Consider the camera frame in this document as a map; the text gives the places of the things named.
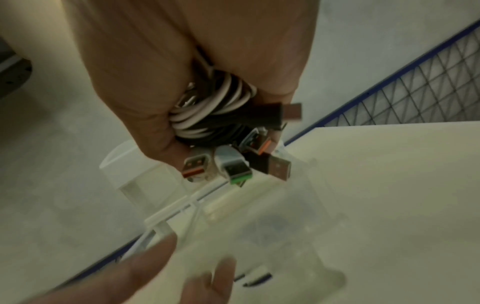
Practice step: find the person's left hand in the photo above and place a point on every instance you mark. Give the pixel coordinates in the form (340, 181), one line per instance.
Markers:
(123, 276)

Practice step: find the person's right hand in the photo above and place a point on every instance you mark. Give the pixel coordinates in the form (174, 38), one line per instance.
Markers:
(142, 59)

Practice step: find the clear plastic container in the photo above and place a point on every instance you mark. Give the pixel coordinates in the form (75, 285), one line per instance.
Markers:
(262, 225)

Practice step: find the dark grey furniture base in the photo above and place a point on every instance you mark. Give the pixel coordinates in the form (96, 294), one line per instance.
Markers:
(13, 71)

